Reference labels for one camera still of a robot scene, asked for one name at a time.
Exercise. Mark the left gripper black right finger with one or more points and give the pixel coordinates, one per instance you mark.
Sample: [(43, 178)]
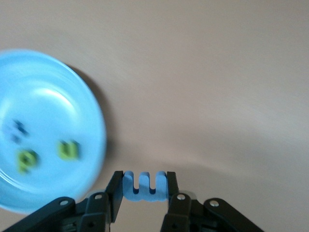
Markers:
[(181, 215)]

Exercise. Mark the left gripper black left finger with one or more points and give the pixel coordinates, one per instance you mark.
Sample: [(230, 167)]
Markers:
[(96, 212)]

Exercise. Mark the blue foam letter m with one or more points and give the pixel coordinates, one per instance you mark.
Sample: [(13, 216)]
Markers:
[(144, 197)]

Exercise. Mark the green foam letter n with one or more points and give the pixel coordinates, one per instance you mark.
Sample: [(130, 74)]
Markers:
[(67, 155)]

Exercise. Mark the green foam letter p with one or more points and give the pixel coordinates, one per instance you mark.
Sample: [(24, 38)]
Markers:
[(21, 164)]

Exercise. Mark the blue foam letter x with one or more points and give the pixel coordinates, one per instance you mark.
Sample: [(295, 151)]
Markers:
[(14, 130)]

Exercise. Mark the blue plate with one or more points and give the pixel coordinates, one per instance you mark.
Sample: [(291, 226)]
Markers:
[(48, 104)]

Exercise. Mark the brown table cover sheet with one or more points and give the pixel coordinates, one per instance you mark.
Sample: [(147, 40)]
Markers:
[(193, 72)]

